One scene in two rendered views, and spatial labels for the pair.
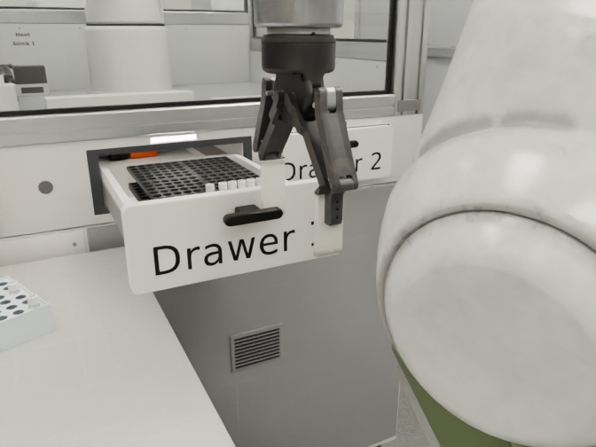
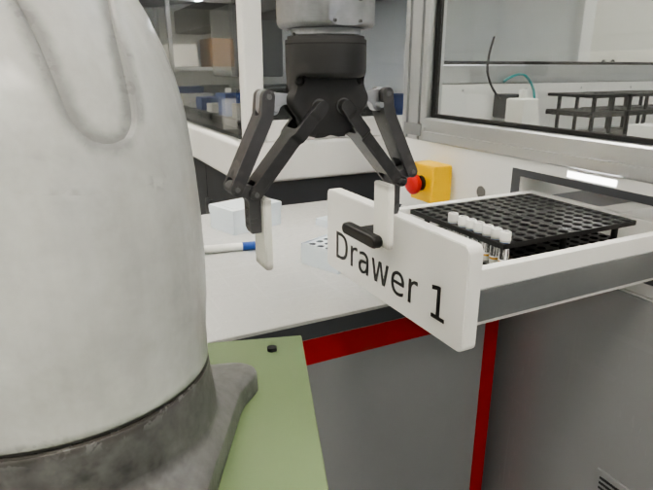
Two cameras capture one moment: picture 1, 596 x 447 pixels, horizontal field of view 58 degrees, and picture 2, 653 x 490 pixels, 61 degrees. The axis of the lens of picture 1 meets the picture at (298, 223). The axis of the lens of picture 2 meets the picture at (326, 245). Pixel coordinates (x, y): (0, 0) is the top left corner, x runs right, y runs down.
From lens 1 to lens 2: 0.78 m
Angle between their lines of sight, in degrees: 84
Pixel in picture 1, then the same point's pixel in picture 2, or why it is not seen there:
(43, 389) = (263, 283)
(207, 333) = (572, 437)
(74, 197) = not seen: hidden behind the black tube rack
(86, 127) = (519, 144)
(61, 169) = (493, 180)
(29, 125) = (481, 133)
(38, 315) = not seen: hidden behind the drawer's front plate
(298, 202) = (423, 251)
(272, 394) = not seen: outside the picture
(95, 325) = (346, 285)
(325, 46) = (294, 48)
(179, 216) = (349, 212)
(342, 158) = (237, 160)
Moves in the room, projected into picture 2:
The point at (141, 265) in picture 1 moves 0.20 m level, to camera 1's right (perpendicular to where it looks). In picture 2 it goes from (331, 242) to (333, 300)
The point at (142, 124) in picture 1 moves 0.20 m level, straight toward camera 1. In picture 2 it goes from (565, 153) to (441, 159)
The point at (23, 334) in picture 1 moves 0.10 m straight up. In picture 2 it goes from (321, 262) to (321, 205)
